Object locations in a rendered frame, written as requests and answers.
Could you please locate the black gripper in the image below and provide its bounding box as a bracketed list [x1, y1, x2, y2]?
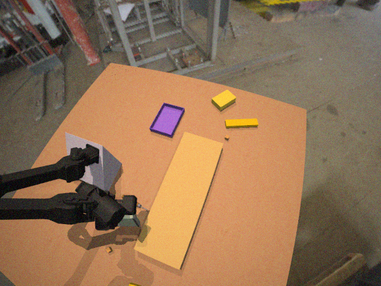
[83, 191, 138, 215]

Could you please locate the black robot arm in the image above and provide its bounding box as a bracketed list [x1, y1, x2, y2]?
[0, 144, 126, 231]

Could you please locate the light orange panel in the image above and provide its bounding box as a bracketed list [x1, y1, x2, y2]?
[134, 132, 223, 270]

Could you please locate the purple rectangular tray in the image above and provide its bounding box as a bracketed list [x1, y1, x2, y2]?
[149, 102, 185, 137]

